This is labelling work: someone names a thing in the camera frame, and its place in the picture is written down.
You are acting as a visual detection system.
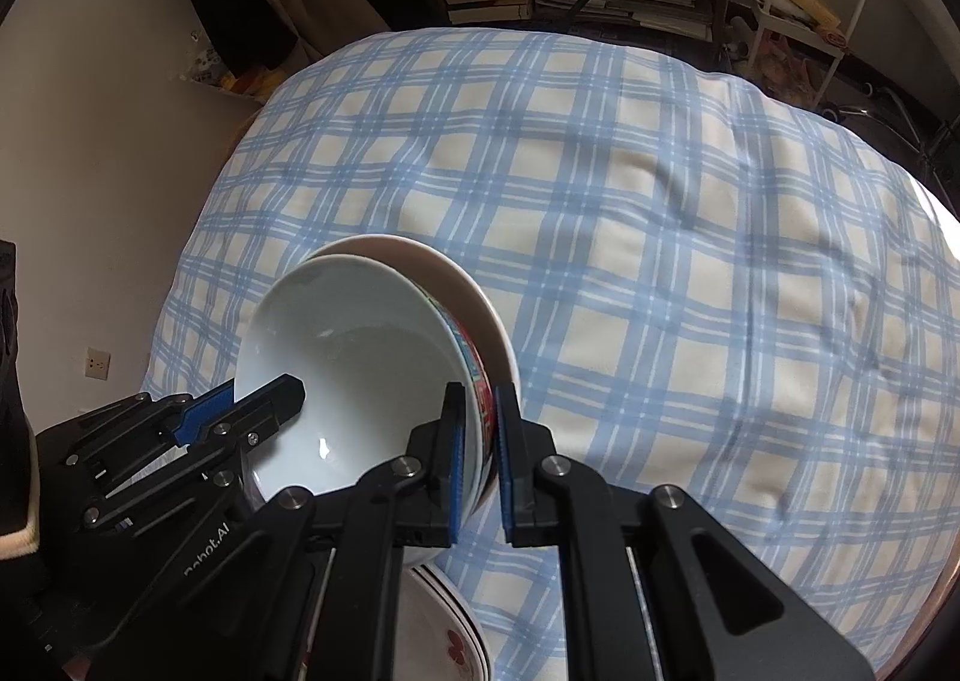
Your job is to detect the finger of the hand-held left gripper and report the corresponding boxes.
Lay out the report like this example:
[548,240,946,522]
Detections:
[64,385,238,476]
[79,373,307,528]

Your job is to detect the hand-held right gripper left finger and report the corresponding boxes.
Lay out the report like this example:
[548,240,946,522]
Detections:
[202,382,464,681]

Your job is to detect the white bowl red print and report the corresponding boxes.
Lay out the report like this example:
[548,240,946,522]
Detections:
[307,235,522,566]

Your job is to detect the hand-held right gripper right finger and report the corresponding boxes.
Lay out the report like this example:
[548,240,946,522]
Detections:
[495,385,875,681]

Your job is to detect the blue plaid blanket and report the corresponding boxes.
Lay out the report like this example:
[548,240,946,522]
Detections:
[146,28,960,681]

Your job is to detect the white cherry plate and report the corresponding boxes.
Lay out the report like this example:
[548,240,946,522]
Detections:
[397,565,482,681]
[420,565,494,681]

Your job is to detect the large red patterned bowl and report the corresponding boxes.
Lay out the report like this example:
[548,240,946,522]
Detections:
[235,253,496,524]

